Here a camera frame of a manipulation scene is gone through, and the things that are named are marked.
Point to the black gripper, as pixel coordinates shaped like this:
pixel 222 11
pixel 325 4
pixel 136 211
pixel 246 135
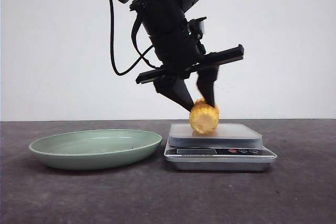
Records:
pixel 180 56

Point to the yellow corn cob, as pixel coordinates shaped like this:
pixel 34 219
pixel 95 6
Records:
pixel 203 117

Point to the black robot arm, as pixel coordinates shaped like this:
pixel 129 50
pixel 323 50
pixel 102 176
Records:
pixel 160 17

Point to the silver digital kitchen scale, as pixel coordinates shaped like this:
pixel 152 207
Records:
pixel 231 147

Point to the light green plate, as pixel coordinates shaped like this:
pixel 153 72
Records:
pixel 95 149

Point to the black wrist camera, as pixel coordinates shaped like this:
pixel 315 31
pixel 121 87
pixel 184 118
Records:
pixel 196 27

